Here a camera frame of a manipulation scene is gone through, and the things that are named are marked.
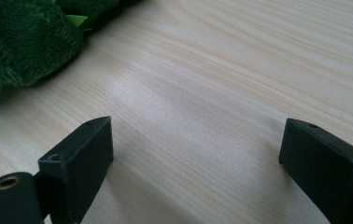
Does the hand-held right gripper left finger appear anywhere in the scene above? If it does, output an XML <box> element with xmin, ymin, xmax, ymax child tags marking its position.
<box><xmin>37</xmin><ymin>115</ymin><xmax>115</xmax><ymax>224</ymax></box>

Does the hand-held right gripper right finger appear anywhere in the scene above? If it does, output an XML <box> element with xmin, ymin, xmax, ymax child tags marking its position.
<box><xmin>278</xmin><ymin>118</ymin><xmax>353</xmax><ymax>224</ymax></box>

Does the green fleece pet garment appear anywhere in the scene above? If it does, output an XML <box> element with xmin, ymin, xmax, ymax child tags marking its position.
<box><xmin>0</xmin><ymin>0</ymin><xmax>121</xmax><ymax>101</ymax></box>

